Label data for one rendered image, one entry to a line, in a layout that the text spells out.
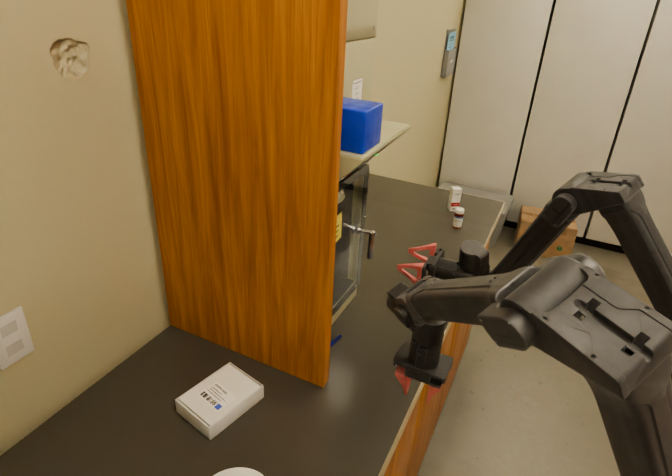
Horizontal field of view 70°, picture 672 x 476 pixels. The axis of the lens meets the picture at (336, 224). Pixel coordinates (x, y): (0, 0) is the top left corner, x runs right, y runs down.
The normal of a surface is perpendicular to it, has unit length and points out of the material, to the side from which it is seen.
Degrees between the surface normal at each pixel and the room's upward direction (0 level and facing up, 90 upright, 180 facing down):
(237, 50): 90
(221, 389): 0
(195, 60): 90
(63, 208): 90
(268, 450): 0
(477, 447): 0
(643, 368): 78
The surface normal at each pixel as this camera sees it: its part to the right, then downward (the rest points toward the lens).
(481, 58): -0.44, 0.39
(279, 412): 0.04, -0.89
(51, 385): 0.90, 0.23
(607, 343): -0.23, -0.66
